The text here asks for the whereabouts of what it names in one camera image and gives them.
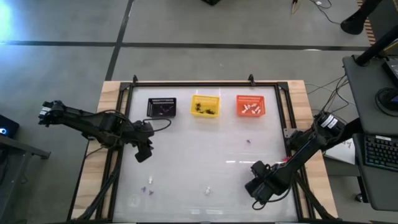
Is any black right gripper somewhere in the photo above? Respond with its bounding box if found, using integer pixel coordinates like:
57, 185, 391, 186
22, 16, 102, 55
244, 160, 285, 203

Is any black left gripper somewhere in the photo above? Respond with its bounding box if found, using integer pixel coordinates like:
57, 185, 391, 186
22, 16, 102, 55
133, 120, 155, 163

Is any black plastic basket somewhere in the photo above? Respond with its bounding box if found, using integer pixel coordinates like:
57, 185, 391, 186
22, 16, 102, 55
147, 97, 177, 119

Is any yellow plastic basket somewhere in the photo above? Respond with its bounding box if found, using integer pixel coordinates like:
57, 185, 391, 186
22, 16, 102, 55
190, 95, 221, 118

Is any orange plastic basket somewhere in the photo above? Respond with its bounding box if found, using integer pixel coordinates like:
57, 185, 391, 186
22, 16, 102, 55
236, 95, 266, 118

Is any white paper sheet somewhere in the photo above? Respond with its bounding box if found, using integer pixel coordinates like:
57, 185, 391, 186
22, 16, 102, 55
323, 136, 357, 166

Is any grey metal cart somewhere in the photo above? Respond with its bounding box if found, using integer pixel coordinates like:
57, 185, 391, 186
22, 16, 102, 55
0, 135, 52, 224

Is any black computer keyboard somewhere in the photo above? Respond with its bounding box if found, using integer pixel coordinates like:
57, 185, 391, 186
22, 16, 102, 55
363, 135, 398, 172

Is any black box blue light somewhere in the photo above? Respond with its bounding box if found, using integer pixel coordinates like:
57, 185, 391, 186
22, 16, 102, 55
0, 114, 21, 139

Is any grey side desk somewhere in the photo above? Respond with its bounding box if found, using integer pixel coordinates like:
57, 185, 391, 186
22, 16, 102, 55
343, 55, 398, 212

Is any black round monitor base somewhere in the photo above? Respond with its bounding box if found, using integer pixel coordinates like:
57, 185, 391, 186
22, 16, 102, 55
375, 86, 398, 113

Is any black stand pole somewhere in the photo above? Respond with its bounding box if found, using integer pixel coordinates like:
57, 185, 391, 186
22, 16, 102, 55
355, 24, 398, 67

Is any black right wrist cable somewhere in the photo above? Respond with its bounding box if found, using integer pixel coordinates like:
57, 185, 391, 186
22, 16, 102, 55
251, 183, 295, 211

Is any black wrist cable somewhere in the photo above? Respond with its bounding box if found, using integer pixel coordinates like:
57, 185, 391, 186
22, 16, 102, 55
251, 183, 295, 211
142, 117, 172, 133

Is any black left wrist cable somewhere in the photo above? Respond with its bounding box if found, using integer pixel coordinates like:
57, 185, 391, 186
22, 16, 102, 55
142, 117, 172, 133

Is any black floor cable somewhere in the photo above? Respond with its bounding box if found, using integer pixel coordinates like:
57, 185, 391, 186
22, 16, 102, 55
309, 0, 341, 26
306, 74, 351, 119

